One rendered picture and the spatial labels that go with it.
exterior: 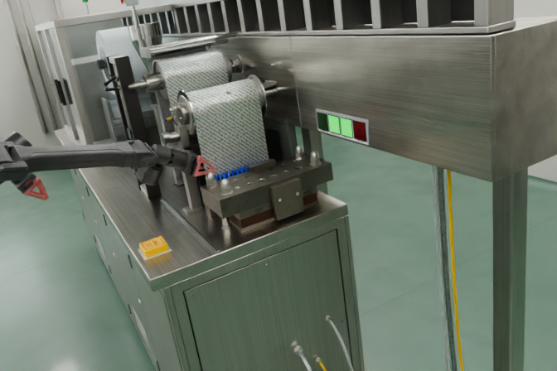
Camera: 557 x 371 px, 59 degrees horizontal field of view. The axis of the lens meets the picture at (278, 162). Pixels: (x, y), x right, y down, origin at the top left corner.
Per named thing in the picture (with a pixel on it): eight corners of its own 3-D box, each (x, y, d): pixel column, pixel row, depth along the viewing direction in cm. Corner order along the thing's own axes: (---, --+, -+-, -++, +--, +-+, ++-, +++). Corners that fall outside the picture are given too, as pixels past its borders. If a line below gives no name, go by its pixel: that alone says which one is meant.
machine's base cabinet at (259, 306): (90, 243, 375) (59, 135, 348) (171, 216, 402) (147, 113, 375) (217, 514, 161) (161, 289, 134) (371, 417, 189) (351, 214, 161)
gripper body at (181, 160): (191, 175, 153) (169, 170, 149) (181, 168, 162) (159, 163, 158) (197, 156, 153) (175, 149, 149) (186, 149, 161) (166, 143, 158)
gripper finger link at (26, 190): (50, 188, 169) (29, 170, 163) (56, 192, 163) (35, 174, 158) (36, 203, 166) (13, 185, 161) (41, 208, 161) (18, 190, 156)
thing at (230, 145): (206, 182, 163) (196, 128, 157) (268, 162, 173) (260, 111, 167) (207, 182, 162) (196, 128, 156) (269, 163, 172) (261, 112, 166)
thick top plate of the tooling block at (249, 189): (203, 203, 159) (200, 185, 157) (307, 168, 176) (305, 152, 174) (223, 219, 145) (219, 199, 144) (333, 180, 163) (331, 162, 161)
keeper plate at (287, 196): (274, 219, 154) (268, 186, 151) (301, 209, 159) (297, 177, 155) (278, 221, 152) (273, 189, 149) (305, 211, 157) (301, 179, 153)
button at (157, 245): (140, 250, 149) (138, 243, 149) (162, 242, 152) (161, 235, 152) (146, 258, 143) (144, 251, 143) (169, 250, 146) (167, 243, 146)
